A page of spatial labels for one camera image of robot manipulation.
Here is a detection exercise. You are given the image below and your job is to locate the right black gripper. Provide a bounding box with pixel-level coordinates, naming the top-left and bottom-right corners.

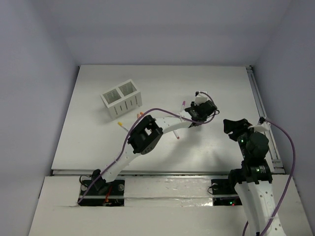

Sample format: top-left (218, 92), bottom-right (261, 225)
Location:
top-left (223, 118), bottom-right (258, 159)

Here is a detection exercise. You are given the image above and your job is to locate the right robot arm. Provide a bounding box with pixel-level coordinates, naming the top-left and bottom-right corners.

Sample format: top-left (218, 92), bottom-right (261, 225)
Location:
top-left (223, 119), bottom-right (285, 236)

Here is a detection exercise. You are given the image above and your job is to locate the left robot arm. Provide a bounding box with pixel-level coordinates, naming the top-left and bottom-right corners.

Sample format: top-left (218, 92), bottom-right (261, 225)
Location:
top-left (78, 100), bottom-right (220, 202)

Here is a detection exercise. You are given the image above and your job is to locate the purple capped white marker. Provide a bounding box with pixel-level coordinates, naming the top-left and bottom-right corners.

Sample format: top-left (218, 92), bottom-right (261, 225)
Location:
top-left (180, 101), bottom-right (186, 112)

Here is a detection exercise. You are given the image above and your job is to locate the pink capped white marker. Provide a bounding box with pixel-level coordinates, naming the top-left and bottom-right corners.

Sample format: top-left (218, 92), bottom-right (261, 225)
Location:
top-left (173, 130), bottom-right (180, 140)

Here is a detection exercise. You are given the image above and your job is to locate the yellow capped white marker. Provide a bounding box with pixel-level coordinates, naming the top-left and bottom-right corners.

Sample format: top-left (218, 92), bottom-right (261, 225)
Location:
top-left (118, 122), bottom-right (129, 132)

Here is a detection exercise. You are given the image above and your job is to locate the white two-compartment slotted holder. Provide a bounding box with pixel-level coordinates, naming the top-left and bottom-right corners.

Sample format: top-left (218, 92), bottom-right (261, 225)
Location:
top-left (100, 79), bottom-right (142, 119)

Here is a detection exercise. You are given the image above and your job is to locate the white foam base cover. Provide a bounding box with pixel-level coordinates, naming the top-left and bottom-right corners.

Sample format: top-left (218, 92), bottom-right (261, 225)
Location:
top-left (27, 175), bottom-right (308, 236)

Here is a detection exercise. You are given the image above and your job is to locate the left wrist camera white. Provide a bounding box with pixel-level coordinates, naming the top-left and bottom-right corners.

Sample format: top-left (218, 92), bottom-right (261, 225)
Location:
top-left (194, 91), bottom-right (208, 105)

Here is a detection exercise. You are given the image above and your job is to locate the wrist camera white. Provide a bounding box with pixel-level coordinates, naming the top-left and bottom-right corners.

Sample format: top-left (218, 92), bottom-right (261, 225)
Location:
top-left (194, 91), bottom-right (208, 105)
top-left (248, 117), bottom-right (270, 133)

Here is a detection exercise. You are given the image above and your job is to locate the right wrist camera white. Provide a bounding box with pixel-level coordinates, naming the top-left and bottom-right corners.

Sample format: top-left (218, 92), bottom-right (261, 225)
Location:
top-left (248, 117), bottom-right (270, 133)

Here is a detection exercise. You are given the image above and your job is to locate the aluminium rail right edge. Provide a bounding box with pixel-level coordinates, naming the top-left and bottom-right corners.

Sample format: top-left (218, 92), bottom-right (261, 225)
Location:
top-left (247, 65), bottom-right (285, 173)

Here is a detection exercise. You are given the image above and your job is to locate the aluminium rail edge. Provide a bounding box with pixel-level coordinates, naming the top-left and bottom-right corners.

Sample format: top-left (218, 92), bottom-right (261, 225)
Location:
top-left (51, 170), bottom-right (230, 176)
top-left (247, 65), bottom-right (285, 173)

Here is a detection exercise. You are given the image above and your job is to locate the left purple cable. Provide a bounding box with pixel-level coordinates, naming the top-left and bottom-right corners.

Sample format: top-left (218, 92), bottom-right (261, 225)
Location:
top-left (77, 91), bottom-right (220, 204)

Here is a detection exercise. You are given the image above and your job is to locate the aluminium rail front edge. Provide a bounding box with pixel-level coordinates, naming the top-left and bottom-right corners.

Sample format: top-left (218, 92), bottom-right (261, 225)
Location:
top-left (51, 170), bottom-right (230, 176)

